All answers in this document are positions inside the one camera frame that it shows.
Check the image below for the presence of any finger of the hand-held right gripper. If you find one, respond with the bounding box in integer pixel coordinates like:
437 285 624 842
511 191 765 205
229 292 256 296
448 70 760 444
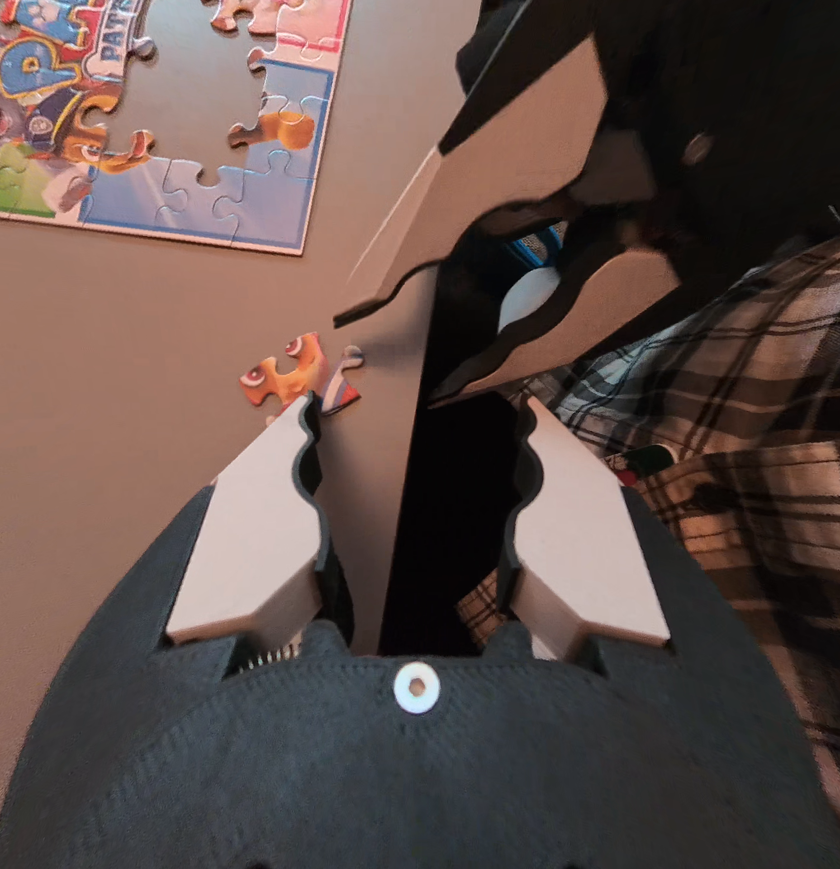
428 246 683 410
333 34 612 328

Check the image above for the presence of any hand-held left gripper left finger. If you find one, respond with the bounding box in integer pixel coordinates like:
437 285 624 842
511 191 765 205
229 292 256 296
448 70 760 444
164 390 356 646

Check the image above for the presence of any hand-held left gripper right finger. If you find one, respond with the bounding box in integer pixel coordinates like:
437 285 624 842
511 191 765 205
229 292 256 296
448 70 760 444
498 396 672 663

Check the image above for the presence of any orange dog eyes puzzle piece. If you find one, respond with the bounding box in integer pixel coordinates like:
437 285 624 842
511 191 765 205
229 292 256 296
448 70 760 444
238 330 364 418

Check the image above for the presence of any partly assembled cartoon jigsaw puzzle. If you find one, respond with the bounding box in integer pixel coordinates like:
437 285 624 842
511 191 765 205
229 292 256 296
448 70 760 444
0 0 356 258

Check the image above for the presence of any person's right forearm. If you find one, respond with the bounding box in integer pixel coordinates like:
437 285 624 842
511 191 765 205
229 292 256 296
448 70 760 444
554 234 840 469

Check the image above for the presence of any person's plaid shirt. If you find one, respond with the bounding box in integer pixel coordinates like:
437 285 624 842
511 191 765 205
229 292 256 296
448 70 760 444
457 441 840 869

